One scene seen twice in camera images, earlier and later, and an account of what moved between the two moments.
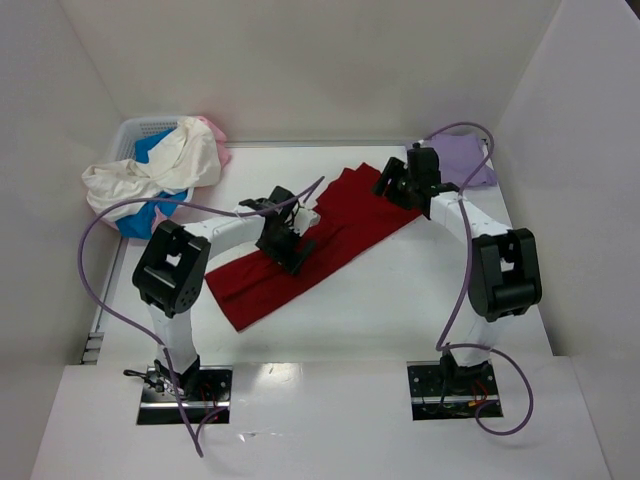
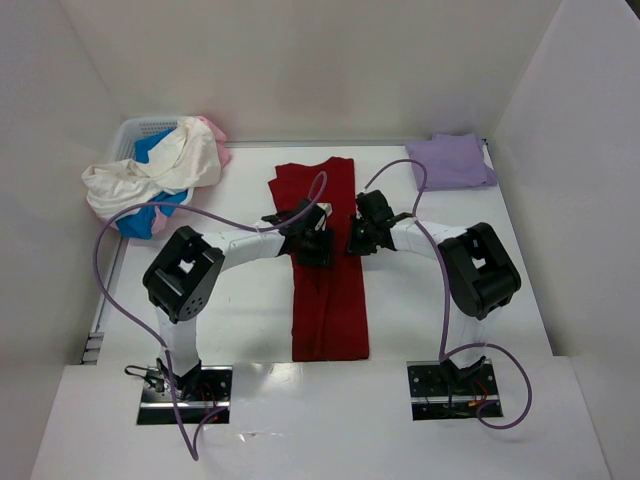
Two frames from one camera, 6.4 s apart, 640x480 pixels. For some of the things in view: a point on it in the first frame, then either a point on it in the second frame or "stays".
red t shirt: x=352 y=218 → x=329 y=313
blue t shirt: x=139 y=225 stays
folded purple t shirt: x=462 y=157 stays
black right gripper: x=393 y=179 → x=360 y=236
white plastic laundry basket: x=136 y=128 stays
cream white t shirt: x=187 y=158 stays
